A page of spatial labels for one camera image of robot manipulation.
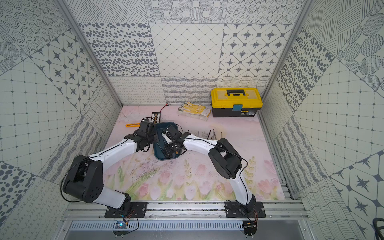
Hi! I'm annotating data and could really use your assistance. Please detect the white slotted cable duct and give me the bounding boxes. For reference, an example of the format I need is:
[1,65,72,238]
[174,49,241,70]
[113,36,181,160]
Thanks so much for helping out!
[70,220,243,231]

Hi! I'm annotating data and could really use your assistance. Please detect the aluminium rail frame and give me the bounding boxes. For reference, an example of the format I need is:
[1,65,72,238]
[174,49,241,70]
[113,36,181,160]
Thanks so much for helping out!
[63,200,309,220]

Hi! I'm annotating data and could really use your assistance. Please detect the teal plastic storage box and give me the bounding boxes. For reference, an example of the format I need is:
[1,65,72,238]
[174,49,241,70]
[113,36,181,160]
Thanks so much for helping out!
[154,122,181,161]

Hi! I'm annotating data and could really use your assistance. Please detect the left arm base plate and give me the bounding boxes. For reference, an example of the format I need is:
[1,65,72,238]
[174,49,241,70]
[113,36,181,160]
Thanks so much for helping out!
[104,202,148,219]

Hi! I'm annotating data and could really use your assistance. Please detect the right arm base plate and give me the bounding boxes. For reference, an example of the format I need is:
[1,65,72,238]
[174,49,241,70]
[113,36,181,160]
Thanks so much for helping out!
[224,201,267,219]

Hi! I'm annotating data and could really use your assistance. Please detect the yellow black toolbox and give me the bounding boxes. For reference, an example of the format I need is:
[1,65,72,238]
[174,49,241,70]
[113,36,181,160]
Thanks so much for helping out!
[211,88,263,118]

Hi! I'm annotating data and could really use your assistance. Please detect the black balanced charging board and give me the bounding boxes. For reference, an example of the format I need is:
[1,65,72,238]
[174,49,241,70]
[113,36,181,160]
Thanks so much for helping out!
[151,112,161,124]

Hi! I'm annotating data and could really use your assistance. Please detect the yellow utility knife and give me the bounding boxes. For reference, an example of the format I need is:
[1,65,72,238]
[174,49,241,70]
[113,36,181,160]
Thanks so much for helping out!
[125,123,140,128]

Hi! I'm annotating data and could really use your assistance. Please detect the yellow white work gloves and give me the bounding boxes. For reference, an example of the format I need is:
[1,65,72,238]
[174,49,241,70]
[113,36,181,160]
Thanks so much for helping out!
[178,102,212,121]

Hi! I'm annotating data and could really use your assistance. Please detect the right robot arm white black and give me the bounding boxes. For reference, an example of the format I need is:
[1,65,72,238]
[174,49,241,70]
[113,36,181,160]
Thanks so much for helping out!
[162,125,252,207]

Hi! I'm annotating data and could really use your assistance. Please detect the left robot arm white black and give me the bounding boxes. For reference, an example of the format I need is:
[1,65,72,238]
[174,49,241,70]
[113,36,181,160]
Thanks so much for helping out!
[61,119,156,211]

